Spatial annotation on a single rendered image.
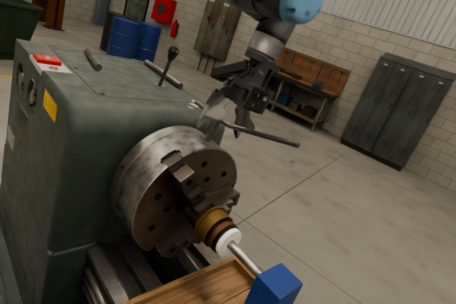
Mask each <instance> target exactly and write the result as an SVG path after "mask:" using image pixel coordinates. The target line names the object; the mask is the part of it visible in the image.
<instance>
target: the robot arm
mask: <svg viewBox="0 0 456 304"><path fill-rule="evenodd" d="M227 1H228V2H229V4H232V5H234V6H236V7H237V8H238V9H240V10H242V11H243V12H244V13H246V14H248V15H249V16H250V17H252V18H254V19H255V20H257V21H259V23H258V25H257V27H256V29H255V31H254V33H253V35H252V37H251V39H250V41H249V43H248V45H247V48H248V50H246V52H245V54H244V55H245V56H247V57H249V58H250V61H248V60H243V61H240V62H235V63H232V64H227V65H224V66H219V67H216V68H213V69H212V73H211V78H214V79H216V80H218V81H221V82H223V83H222V84H220V85H219V86H217V87H216V88H215V89H214V91H213V92H212V93H211V95H210V97H209V99H208V100H207V101H206V105H205V107H204V108H203V110H202V113H201V115H200V117H199V120H198V122H197V125H196V127H197V128H198V129H199V128H200V127H202V126H203V125H204V124H205V122H206V120H207V119H208V118H209V119H214V120H217V121H220V120H222V119H223V118H224V117H225V116H226V114H225V110H224V109H225V107H226V106H227V105H228V104H229V101H230V100H232V101H233V102H234V103H235V104H236V105H237V107H236V108H235V114H236V119H235V125H237V126H242V127H245V128H250V129H252V130H254V129H255V124H254V122H253V121H252V120H251V118H250V112H251V111H252V112H255V113H258V114H263V112H264V110H265V108H266V106H267V104H268V102H269V100H270V98H271V96H272V94H271V93H269V92H270V88H269V87H268V86H267V83H268V82H269V80H270V78H271V76H272V74H273V72H277V73H279V71H280V69H281V67H280V66H277V65H275V63H274V62H277V61H278V59H279V57H280V55H281V53H282V51H283V49H284V47H285V45H286V43H287V41H288V40H289V38H290V36H291V34H292V32H293V30H294V28H295V26H296V24H305V23H308V22H309V21H311V20H313V19H314V18H315V17H316V15H317V14H318V12H319V11H320V8H321V7H322V4H323V0H227ZM266 86H267V88H269V90H268V89H265V87H266Z"/></svg>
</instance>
